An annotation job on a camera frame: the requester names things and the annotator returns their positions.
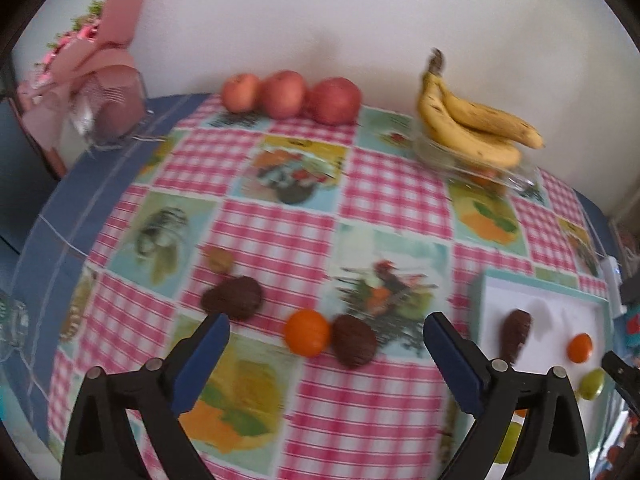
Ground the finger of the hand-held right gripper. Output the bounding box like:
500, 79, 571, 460
601, 351, 640, 417

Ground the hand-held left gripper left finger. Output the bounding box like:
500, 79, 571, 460
61, 312, 232, 480

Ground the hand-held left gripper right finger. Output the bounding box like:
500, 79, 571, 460
423, 311, 591, 480

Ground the round green fruit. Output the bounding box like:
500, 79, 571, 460
578, 367, 606, 401

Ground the small orange tangerine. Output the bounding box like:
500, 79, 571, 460
567, 332, 595, 364

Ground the long-necked dark brown avocado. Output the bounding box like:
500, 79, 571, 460
502, 309, 533, 365

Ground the white tray with teal rim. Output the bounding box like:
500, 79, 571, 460
467, 269, 623, 466

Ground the round dark brown avocado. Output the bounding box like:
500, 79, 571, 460
331, 314, 379, 370

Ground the oval green fruit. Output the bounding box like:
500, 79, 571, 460
495, 421, 526, 465

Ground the brown longan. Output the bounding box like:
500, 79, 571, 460
206, 246, 236, 276

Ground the white power strip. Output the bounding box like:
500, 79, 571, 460
597, 255, 623, 306

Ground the pink checkered printed tablecloth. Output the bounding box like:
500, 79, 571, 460
47, 92, 623, 480

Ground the clear glass mug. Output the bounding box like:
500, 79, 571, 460
0, 290, 31, 363

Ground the clear plastic fruit container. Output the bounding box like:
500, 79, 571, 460
412, 130, 543, 193

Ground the bunch of spotted bananas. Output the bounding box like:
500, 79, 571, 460
417, 49, 546, 170

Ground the clear acrylic vase box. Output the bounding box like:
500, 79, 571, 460
57, 67, 153, 151

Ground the small pale red apple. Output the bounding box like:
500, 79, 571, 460
221, 74, 262, 113

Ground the medium red apple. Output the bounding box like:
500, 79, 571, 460
259, 70, 307, 120

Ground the large red apple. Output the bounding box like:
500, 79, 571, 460
306, 77, 363, 126

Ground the pink wrapped flower bouquet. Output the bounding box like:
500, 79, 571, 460
17, 0, 156, 161

